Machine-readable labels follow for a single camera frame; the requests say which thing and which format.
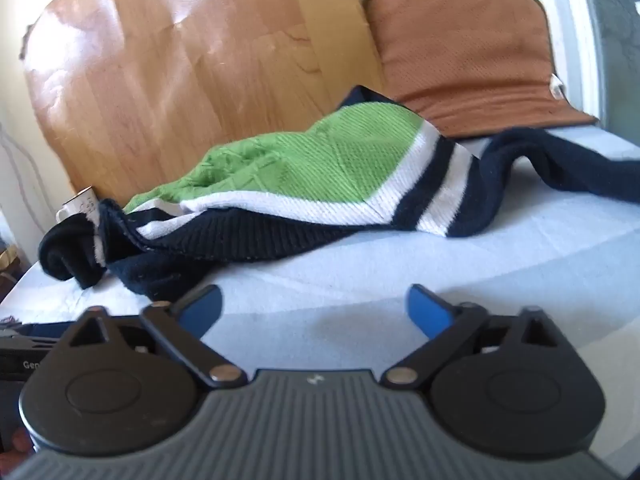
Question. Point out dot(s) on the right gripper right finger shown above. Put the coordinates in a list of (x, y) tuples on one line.
[(450, 331)]

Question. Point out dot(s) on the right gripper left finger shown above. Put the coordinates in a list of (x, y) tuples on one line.
[(179, 327)]

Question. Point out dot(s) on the green navy white knit sweater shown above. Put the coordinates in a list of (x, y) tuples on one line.
[(370, 165)]

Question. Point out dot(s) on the person's left hand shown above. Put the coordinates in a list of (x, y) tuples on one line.
[(21, 442)]

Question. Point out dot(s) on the blue white striped bedsheet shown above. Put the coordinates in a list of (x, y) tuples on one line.
[(574, 255)]

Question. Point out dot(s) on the white enamel mug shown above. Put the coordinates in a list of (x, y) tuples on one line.
[(84, 202)]

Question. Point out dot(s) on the brown mesh cushion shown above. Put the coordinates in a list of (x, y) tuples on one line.
[(471, 67)]

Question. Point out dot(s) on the wood-pattern headboard panel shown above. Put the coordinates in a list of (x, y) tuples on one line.
[(131, 94)]

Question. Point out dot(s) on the frosted glass door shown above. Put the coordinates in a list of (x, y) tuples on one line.
[(615, 26)]

